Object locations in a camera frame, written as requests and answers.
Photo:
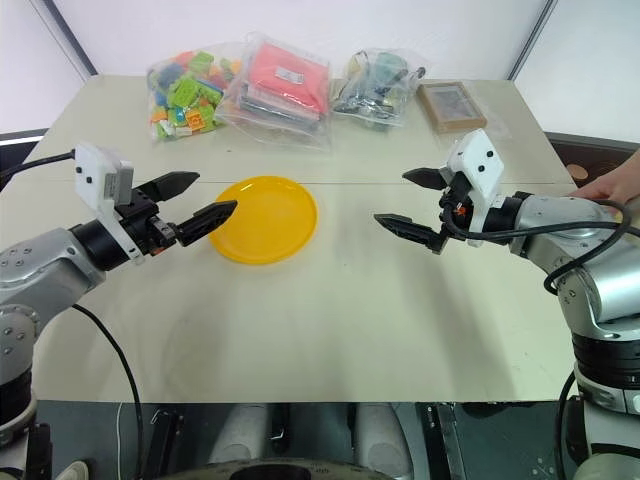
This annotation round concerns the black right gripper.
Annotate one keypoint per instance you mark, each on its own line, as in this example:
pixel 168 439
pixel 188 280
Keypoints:
pixel 457 207

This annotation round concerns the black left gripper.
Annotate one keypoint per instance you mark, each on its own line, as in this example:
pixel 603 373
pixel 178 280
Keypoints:
pixel 142 230

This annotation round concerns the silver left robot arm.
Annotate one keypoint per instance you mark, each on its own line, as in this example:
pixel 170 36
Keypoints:
pixel 35 265

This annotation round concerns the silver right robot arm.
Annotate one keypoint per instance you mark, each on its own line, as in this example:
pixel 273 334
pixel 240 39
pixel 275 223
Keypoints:
pixel 550 215

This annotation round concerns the yellow plastic plate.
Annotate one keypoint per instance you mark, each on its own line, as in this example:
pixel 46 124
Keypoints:
pixel 272 220

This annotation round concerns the person's bare hand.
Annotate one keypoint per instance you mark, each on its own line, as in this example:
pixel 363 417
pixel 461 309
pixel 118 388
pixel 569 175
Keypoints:
pixel 620 182

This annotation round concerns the brown framed flat box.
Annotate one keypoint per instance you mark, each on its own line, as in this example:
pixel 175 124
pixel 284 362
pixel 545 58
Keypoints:
pixel 452 105

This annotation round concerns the bag of colourful toy blocks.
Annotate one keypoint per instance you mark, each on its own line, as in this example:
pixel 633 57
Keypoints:
pixel 187 95

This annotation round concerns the clear bag of small parts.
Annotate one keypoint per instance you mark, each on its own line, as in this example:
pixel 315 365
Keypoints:
pixel 375 85

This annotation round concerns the clear bag with red cloth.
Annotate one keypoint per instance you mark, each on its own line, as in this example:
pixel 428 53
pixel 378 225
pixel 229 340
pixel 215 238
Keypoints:
pixel 285 85

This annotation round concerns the brown round disc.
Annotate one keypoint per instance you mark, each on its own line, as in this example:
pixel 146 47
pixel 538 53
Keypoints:
pixel 580 171

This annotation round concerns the dark side ledge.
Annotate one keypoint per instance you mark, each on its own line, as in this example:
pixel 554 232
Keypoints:
pixel 20 138

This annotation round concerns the dark brown side table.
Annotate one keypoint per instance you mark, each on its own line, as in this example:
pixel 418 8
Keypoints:
pixel 605 150

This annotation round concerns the grey rounded shape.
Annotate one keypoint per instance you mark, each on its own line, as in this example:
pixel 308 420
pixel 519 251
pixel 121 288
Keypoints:
pixel 385 435
pixel 240 435

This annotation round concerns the dark round base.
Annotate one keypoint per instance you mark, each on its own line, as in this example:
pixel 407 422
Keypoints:
pixel 280 472

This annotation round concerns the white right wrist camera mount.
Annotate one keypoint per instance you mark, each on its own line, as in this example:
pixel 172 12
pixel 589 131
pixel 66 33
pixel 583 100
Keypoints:
pixel 480 155

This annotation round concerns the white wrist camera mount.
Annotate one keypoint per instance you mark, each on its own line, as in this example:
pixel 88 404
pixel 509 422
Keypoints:
pixel 95 170
pixel 480 155

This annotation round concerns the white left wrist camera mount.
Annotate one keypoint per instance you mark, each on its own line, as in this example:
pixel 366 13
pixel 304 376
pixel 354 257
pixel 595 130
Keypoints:
pixel 95 170

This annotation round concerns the black frame bar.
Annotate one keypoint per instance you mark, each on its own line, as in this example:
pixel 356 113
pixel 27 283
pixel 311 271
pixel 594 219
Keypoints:
pixel 532 37
pixel 77 40

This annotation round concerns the black metal bracket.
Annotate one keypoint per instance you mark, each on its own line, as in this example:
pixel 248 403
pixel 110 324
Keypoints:
pixel 445 440
pixel 167 440

